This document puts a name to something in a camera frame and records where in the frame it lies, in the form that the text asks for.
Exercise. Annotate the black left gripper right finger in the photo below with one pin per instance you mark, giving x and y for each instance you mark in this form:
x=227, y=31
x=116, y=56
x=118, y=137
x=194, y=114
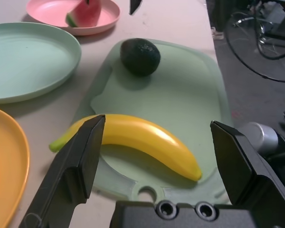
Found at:
x=242, y=166

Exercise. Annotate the pink plastic plate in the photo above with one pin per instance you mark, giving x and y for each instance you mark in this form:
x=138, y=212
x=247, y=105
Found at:
x=50, y=12

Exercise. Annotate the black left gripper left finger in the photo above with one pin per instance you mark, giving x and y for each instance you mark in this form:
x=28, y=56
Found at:
x=71, y=171

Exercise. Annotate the red watermelon slice toy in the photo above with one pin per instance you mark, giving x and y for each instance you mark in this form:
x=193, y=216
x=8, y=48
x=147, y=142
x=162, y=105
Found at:
x=85, y=15

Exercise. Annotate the dark green toy avocado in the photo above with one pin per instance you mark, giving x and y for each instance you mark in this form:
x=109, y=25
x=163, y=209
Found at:
x=140, y=57

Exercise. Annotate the yellow plastic plate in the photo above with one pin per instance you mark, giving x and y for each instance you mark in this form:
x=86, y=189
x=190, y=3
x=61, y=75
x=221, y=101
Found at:
x=4, y=166

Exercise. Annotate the mint green plastic plate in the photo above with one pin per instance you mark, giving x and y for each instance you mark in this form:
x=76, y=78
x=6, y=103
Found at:
x=26, y=61

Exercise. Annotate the green cutting board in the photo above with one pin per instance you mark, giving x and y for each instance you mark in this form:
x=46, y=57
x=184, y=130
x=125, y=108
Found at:
x=180, y=99

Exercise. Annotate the yellow toy banana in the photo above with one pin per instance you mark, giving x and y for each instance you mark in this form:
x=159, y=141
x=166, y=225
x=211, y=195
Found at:
x=145, y=137

